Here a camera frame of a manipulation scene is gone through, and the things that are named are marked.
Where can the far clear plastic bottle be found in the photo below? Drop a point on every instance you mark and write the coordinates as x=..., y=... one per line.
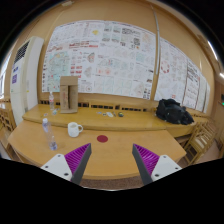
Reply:
x=51, y=100

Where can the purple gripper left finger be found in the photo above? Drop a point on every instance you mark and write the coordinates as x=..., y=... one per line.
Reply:
x=71, y=166

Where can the small white item on table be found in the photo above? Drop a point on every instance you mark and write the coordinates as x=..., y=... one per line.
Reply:
x=110, y=114

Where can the brown cardboard box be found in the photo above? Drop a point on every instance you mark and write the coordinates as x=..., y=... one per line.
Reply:
x=69, y=94

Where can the white ceramic mug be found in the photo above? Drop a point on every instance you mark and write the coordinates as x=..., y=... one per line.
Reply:
x=74, y=129

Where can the red round coaster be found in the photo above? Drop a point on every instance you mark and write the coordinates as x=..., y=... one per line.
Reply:
x=102, y=138

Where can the right wall poster sheets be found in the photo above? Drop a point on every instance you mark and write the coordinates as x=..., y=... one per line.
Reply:
x=180, y=79

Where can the small dark round object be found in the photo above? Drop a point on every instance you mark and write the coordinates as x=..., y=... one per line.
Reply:
x=120, y=114

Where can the wooden chair right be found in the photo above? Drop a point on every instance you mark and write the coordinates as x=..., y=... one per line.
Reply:
x=199, y=142

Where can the clear plastic water bottle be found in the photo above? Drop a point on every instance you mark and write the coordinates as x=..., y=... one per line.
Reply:
x=49, y=134

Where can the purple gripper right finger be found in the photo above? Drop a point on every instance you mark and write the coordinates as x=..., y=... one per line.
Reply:
x=151, y=166

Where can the wooden chair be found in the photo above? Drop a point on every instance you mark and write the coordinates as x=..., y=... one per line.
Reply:
x=7, y=119
x=199, y=142

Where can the black backpack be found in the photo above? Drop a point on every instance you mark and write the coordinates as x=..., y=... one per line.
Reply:
x=171, y=111

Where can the large left wall poster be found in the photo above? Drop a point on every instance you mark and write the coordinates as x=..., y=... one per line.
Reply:
x=107, y=57

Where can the wooden chair left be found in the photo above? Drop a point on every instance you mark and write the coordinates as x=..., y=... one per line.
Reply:
x=7, y=119

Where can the white standing air conditioner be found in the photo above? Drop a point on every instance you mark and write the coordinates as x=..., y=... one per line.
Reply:
x=23, y=83

